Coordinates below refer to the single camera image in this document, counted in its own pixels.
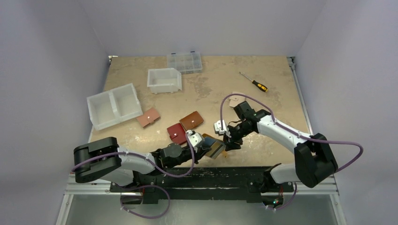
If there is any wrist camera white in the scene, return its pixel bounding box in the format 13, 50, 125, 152
185, 130, 205, 151
214, 120, 231, 137

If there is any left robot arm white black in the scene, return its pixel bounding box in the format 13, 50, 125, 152
72, 135, 210, 192

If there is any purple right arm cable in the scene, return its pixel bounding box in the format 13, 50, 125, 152
220, 93, 364, 173

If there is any pink tan card holder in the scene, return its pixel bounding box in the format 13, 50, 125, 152
137, 107, 161, 128

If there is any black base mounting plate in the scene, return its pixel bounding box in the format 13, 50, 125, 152
110, 166, 294, 204

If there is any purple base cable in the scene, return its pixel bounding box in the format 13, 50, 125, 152
120, 184, 171, 219

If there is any brown leather card holder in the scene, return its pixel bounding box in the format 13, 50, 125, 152
179, 111, 204, 131

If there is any beige card holder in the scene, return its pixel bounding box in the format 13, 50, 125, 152
229, 95, 246, 108

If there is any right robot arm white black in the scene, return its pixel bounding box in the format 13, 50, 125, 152
214, 101, 338, 192

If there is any orange card holder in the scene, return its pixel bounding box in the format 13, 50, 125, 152
202, 134, 227, 159

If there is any yellow black screwdriver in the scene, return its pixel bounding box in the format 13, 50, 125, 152
239, 72, 268, 92

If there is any dark red card holder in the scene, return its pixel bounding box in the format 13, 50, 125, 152
167, 123, 187, 145

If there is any clear compartment organizer box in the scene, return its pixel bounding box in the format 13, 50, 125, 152
166, 51, 203, 74

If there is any white small open bin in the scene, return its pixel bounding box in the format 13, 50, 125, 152
147, 68, 183, 94

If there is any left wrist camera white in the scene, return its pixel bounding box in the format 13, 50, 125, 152
185, 130, 205, 151

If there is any light blue credit card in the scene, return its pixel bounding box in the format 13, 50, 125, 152
205, 137, 220, 148

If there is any white two-compartment bin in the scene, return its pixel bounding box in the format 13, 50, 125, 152
86, 83, 143, 131

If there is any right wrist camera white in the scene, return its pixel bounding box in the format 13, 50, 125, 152
214, 120, 231, 137

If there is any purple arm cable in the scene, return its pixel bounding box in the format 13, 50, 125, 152
71, 133, 196, 178
220, 93, 364, 173

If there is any aluminium frame rail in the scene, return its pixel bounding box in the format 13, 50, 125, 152
63, 174, 347, 225

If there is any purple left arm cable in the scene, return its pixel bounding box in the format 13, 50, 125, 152
71, 133, 196, 178

